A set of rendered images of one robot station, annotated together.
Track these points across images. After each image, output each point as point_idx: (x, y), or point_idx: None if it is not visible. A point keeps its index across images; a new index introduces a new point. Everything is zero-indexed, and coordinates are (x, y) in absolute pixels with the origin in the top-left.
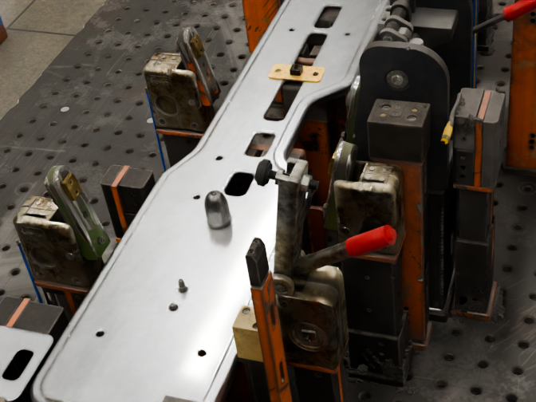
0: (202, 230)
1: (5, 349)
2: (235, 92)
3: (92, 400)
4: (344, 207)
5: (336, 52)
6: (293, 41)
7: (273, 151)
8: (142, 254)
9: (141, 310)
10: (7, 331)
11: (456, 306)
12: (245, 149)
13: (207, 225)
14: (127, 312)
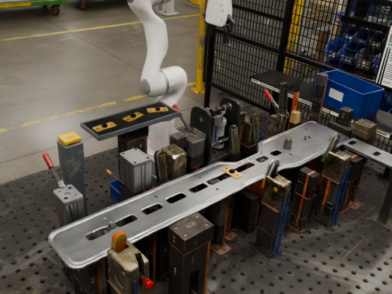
0: (293, 147)
1: (355, 146)
2: (257, 177)
3: (334, 131)
4: None
5: (210, 172)
6: (221, 184)
7: (259, 155)
8: (312, 149)
9: (317, 139)
10: (354, 149)
11: None
12: (268, 159)
13: (291, 147)
14: (321, 140)
